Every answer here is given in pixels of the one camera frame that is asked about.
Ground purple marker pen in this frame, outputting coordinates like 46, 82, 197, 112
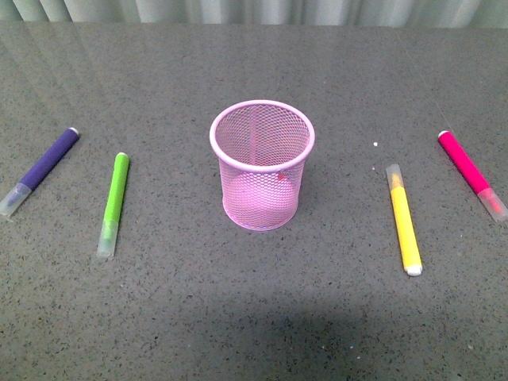
1, 128, 80, 217

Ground yellow marker pen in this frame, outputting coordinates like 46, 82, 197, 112
386, 164, 423, 277

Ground pink mesh pen cup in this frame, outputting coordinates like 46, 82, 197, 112
210, 100, 315, 231

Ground pink marker pen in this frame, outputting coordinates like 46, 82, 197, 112
437, 130, 507, 222

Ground green marker pen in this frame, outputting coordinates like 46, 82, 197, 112
97, 152, 129, 258

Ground white pleated curtain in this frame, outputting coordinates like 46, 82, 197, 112
1, 0, 507, 29

